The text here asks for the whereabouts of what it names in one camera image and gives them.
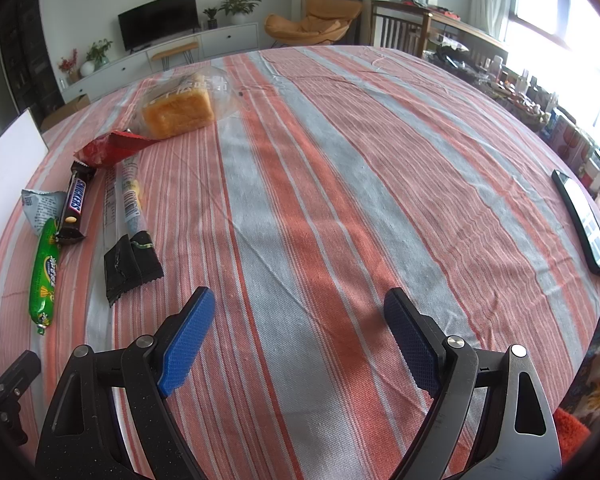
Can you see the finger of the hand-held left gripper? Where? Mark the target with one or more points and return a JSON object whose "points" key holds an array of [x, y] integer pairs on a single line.
{"points": [[17, 372]]}

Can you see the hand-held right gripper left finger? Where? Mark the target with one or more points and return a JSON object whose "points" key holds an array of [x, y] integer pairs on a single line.
{"points": [[187, 345]]}

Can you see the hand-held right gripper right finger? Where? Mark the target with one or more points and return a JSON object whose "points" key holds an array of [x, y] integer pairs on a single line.
{"points": [[412, 345]]}

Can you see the green sausage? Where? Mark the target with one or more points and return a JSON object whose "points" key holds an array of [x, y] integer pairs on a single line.
{"points": [[45, 275]]}

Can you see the small black snack packet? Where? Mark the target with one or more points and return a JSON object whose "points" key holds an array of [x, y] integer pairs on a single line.
{"points": [[130, 267]]}

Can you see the triangular white green packet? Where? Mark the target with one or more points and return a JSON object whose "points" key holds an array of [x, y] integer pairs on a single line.
{"points": [[40, 205]]}

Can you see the dark brown chocolate bar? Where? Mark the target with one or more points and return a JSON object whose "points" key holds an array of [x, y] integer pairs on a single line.
{"points": [[75, 200]]}

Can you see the clear sausage stick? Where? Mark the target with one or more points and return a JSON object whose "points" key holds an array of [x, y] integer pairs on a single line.
{"points": [[130, 195]]}

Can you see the white cardboard box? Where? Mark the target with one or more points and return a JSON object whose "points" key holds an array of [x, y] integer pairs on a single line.
{"points": [[10, 170]]}

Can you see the red snack packet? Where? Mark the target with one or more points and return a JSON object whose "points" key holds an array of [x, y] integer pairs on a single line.
{"points": [[112, 149]]}

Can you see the bread loaf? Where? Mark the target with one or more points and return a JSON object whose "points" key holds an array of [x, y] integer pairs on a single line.
{"points": [[180, 107]]}

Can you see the orange red cloth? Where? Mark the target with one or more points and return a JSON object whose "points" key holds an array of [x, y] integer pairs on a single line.
{"points": [[572, 422]]}

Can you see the striped orange grey tablecloth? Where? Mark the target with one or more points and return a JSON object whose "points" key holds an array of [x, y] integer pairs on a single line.
{"points": [[330, 185]]}

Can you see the black smartphone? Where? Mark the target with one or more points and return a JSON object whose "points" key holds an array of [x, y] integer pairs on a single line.
{"points": [[585, 225]]}

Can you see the brown cardboard box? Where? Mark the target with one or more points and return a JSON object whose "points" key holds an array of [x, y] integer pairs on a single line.
{"points": [[65, 110]]}

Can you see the red flowers in vase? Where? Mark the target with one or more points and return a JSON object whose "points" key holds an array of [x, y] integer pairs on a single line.
{"points": [[69, 67]]}

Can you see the row of jars and boxes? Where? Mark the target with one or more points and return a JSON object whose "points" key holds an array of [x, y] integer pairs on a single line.
{"points": [[545, 95]]}

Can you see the round white vase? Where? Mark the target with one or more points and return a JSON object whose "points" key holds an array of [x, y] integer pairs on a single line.
{"points": [[87, 69]]}

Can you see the black glass cabinet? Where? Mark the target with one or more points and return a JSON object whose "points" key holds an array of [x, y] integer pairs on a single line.
{"points": [[25, 45]]}

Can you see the wooden bench with metal legs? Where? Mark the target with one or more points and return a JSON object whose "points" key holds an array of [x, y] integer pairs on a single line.
{"points": [[175, 51]]}

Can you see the green plant in glass vase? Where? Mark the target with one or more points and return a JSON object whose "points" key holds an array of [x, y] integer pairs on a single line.
{"points": [[99, 52]]}

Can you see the white television cabinet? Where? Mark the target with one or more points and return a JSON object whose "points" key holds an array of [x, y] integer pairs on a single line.
{"points": [[220, 37]]}

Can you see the flat screen television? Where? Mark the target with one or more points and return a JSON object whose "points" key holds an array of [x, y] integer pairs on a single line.
{"points": [[159, 19]]}

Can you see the small potted plant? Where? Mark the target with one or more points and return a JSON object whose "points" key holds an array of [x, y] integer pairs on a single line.
{"points": [[211, 16]]}

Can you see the orange lounge chair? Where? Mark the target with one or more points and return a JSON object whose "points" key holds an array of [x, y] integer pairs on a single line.
{"points": [[310, 22]]}

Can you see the large leafy potted plant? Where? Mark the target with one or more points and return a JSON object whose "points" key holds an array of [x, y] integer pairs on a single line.
{"points": [[239, 7]]}

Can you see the bright window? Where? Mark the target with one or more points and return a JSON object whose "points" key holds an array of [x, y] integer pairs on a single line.
{"points": [[560, 5]]}

